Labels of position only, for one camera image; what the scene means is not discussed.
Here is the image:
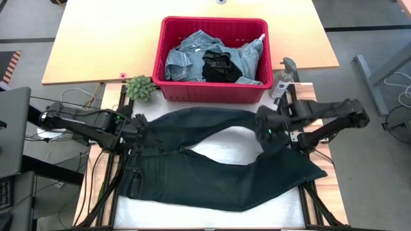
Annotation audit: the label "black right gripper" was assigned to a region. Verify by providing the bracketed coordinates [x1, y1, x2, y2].
[254, 104, 292, 147]

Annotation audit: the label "dark denim jeans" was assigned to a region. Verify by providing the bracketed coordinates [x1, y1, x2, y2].
[116, 106, 329, 213]

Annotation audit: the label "red plastic laundry bin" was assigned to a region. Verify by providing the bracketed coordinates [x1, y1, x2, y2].
[151, 15, 275, 105]

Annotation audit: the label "clear spray bottle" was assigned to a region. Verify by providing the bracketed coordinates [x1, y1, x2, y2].
[269, 56, 299, 100]

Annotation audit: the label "potted green artificial plant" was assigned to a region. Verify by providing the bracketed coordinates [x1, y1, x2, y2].
[125, 74, 157, 103]

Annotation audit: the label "plain light blue garment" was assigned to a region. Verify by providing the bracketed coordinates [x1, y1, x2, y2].
[192, 38, 266, 87]

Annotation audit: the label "black printed garment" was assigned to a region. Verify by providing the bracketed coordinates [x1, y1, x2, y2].
[201, 49, 243, 83]

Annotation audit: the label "striped light blue shirt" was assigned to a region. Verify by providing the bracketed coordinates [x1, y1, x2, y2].
[164, 29, 225, 82]

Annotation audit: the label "white round floor plate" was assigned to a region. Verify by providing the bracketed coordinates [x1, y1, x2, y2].
[36, 127, 65, 139]

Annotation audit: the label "black desk beam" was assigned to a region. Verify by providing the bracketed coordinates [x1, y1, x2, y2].
[21, 102, 85, 186]

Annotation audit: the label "light wooden desk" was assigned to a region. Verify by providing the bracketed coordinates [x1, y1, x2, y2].
[41, 0, 340, 86]

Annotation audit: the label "gray metal table leg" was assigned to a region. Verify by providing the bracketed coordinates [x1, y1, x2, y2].
[353, 40, 411, 117]

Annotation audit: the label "gray equipment case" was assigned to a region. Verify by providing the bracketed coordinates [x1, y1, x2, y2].
[0, 171, 37, 231]

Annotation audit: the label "black orange striped mat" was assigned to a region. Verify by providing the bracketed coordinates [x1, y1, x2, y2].
[0, 50, 22, 86]

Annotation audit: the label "black aluminium table frame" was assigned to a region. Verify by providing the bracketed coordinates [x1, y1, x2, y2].
[73, 82, 349, 231]

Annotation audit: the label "black floor cable loop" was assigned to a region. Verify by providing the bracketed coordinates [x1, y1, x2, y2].
[381, 105, 411, 149]

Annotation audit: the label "white floor cable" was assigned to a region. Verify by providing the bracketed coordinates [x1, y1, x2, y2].
[383, 71, 411, 109]

